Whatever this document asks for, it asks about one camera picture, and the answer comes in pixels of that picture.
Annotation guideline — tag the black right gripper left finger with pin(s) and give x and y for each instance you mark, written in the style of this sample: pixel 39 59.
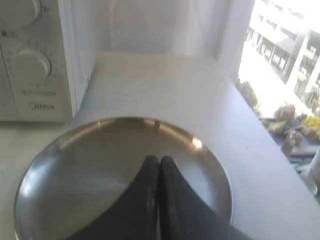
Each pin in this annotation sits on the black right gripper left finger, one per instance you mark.
pixel 134 215

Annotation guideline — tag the white microwave oven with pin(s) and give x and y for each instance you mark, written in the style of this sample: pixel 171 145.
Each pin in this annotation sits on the white microwave oven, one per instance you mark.
pixel 48 51

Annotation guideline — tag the lower white microwave knob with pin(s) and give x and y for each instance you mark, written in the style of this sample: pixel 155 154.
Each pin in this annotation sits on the lower white microwave knob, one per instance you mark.
pixel 31 65

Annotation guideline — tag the white curtain backdrop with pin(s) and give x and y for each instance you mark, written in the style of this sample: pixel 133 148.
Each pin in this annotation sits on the white curtain backdrop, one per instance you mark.
pixel 215 28

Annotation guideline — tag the round metal tray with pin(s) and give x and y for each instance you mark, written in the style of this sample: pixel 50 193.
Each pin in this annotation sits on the round metal tray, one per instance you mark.
pixel 77 177

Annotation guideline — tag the upper white microwave knob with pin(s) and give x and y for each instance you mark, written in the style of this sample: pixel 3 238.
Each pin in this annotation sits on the upper white microwave knob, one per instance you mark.
pixel 20 10

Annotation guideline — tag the white microwave knob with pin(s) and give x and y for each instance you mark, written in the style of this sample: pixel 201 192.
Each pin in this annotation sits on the white microwave knob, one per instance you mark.
pixel 31 65
pixel 20 10

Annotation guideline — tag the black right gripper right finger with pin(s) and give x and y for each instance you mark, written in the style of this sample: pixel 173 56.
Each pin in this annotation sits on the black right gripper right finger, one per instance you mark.
pixel 182 213

